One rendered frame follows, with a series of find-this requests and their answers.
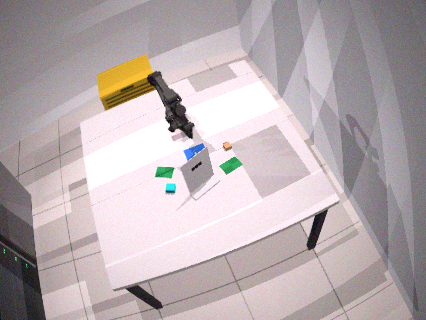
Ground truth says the blue flat square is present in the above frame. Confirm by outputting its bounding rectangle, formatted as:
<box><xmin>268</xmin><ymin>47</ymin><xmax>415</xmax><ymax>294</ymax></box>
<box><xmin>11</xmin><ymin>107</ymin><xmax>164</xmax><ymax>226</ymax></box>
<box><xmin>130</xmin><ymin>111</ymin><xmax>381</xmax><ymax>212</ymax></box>
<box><xmin>183</xmin><ymin>143</ymin><xmax>205</xmax><ymax>161</ymax></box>

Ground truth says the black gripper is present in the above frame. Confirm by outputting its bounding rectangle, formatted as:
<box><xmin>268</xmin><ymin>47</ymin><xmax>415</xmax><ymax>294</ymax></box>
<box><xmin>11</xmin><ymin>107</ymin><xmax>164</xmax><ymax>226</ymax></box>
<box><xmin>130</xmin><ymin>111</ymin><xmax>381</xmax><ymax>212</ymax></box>
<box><xmin>174</xmin><ymin>114</ymin><xmax>195</xmax><ymax>139</ymax></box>

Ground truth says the cyan block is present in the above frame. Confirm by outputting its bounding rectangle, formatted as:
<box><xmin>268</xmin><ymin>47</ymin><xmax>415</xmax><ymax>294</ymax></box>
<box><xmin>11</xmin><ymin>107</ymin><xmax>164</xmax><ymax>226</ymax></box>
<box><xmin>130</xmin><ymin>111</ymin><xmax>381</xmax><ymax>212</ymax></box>
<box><xmin>165</xmin><ymin>184</ymin><xmax>177</xmax><ymax>193</ymax></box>

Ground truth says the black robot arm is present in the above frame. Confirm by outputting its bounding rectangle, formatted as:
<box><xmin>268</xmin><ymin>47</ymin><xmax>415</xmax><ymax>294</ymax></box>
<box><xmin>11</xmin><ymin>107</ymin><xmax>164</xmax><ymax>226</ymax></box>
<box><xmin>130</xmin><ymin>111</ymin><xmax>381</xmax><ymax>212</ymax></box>
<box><xmin>147</xmin><ymin>71</ymin><xmax>187</xmax><ymax>133</ymax></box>

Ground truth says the small orange block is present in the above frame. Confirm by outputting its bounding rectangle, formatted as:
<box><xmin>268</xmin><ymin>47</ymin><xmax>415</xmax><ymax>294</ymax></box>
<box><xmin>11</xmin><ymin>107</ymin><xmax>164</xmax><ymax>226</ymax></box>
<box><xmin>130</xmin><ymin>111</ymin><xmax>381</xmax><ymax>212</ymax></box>
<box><xmin>223</xmin><ymin>141</ymin><xmax>232</xmax><ymax>151</ymax></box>

